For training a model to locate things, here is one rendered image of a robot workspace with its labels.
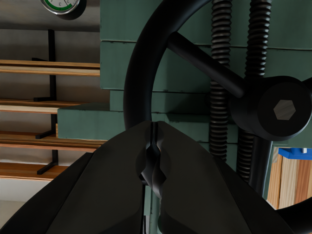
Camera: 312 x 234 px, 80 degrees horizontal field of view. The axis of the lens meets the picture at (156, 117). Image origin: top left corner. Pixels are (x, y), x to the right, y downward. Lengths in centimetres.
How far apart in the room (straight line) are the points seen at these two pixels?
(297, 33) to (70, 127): 46
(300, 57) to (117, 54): 34
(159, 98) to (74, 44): 283
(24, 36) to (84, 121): 319
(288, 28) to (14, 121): 356
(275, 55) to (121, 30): 29
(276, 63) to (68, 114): 41
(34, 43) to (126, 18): 309
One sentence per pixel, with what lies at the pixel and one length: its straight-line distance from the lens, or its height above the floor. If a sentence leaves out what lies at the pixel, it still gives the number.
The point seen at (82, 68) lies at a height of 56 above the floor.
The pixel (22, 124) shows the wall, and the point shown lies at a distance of 358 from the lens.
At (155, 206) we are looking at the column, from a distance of 85.
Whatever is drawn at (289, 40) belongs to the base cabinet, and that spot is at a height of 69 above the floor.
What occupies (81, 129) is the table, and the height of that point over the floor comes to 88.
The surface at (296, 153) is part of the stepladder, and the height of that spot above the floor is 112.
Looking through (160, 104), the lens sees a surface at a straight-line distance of 36.
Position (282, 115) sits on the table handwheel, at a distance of 20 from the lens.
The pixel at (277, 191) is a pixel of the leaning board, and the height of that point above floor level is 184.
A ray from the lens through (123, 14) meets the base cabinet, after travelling 39.
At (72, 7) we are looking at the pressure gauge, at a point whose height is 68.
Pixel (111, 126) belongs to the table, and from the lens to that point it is 38.
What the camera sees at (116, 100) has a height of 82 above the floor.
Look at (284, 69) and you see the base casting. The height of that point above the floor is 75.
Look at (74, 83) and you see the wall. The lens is 310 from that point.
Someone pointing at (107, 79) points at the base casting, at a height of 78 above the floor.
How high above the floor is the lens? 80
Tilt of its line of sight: 8 degrees up
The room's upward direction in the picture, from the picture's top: 177 degrees counter-clockwise
